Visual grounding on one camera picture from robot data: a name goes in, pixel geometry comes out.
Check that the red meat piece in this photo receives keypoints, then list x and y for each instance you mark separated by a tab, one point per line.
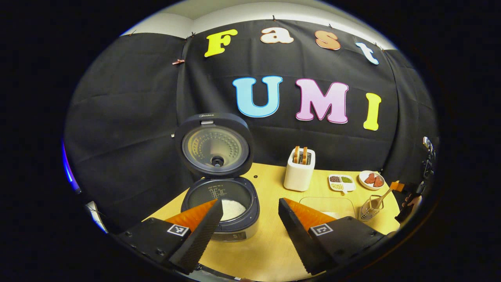
378	182
370	178

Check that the brown beans heap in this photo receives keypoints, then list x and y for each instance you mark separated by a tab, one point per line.
335	179

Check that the toast bread slice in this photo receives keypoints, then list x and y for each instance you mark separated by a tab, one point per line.
296	154
304	156

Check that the white divided dish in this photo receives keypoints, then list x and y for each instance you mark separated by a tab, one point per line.
341	183

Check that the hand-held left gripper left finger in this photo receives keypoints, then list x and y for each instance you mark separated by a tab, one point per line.
199	239

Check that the yellow beans heap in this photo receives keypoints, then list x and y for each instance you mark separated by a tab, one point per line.
336	186

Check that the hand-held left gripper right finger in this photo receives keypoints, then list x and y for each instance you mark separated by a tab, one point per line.
297	239

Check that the white rice heap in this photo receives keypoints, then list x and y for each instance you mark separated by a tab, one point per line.
235	209

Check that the clear plastic container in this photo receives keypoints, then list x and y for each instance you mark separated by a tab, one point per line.
328	203

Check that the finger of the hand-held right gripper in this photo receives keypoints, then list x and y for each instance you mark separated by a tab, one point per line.
397	186

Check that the dark blue rice cooker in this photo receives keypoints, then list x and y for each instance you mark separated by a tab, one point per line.
213	121

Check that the white round plate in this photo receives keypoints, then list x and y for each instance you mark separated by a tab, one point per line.
362	181

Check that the green beans heap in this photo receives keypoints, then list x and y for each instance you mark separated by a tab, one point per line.
346	179

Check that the white toaster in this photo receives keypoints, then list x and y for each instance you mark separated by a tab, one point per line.
299	176

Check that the copper clip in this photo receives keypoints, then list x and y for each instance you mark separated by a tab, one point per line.
178	62

